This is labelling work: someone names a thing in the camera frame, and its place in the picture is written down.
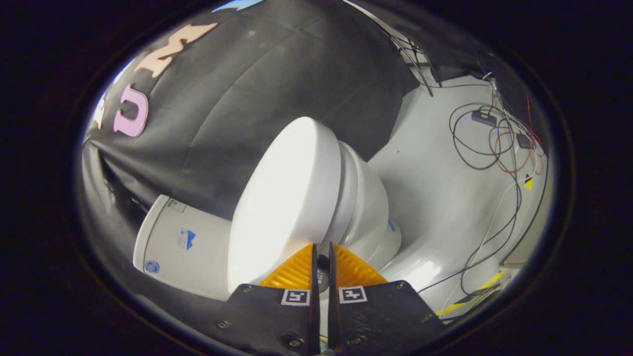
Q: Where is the black backdrop cloth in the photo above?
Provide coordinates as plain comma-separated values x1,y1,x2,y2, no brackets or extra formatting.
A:
79,0,520,322

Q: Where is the white cable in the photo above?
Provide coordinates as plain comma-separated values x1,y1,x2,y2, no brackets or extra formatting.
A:
443,180,520,310

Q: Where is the white toilet seat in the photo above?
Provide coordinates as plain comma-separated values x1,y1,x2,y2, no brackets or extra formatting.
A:
321,140,361,245

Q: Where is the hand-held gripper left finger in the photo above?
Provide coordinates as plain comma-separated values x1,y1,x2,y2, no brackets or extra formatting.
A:
210,242,321,356

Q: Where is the yellow floor tape strip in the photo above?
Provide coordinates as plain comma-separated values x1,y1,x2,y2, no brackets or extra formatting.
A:
434,271,504,317

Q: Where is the black light stand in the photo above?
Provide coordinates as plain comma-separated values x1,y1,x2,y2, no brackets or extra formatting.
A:
386,27,437,97

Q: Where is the white toilet lid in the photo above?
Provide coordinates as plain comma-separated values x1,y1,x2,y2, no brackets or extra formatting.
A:
226,117,343,297

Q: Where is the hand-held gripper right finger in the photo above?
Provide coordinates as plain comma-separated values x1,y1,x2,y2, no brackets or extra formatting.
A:
327,241,446,356

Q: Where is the red cable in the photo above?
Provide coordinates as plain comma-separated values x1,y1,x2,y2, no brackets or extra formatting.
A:
487,91,544,175

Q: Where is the long black cable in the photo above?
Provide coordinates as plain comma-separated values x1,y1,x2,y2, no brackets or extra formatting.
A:
417,143,549,297

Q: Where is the white toilet bowl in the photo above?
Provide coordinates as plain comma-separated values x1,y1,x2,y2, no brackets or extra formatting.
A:
341,148,403,271

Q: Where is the grey lid pull tab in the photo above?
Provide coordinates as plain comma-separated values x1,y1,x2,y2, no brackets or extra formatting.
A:
317,254,331,292

